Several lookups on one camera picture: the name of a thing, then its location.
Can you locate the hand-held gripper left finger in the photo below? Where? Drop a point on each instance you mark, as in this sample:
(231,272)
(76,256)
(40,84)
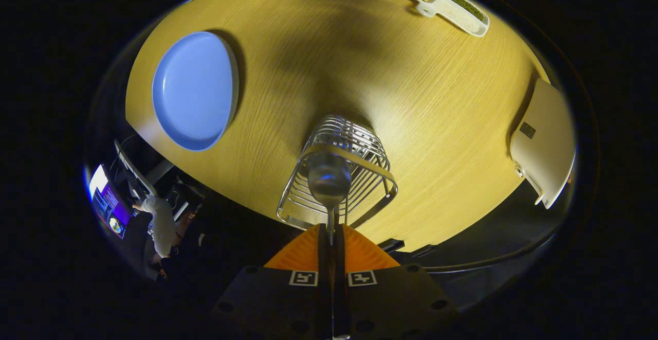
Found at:
(267,304)

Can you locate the white divided dish of beans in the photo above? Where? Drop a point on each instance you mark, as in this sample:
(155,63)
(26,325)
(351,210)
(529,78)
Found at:
(457,15)

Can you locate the computer monitor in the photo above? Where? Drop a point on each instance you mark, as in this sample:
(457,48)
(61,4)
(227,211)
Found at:
(110,203)

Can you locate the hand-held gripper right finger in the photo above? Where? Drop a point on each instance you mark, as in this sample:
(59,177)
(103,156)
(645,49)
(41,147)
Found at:
(396,304)

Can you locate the white box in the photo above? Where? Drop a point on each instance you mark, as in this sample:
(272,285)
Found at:
(547,139)

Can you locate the metal spoon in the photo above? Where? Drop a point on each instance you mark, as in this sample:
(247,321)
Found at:
(329,178)

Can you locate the grey metal frame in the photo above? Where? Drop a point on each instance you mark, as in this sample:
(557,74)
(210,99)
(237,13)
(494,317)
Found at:
(134,173)

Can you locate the blue plate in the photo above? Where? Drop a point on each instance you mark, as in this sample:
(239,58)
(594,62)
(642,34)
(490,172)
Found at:
(193,90)

